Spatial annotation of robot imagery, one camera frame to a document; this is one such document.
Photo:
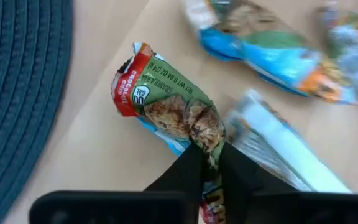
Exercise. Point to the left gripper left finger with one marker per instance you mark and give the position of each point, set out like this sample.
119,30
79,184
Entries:
188,174

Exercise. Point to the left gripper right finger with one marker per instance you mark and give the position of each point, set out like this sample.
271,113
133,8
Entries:
241,177

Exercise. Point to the red and green granola bar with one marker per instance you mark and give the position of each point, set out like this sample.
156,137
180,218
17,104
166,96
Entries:
166,93

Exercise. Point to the orange and blue granola bar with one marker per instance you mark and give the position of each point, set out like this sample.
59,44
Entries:
275,59

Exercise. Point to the round dark blue mat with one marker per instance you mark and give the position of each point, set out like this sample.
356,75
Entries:
17,93

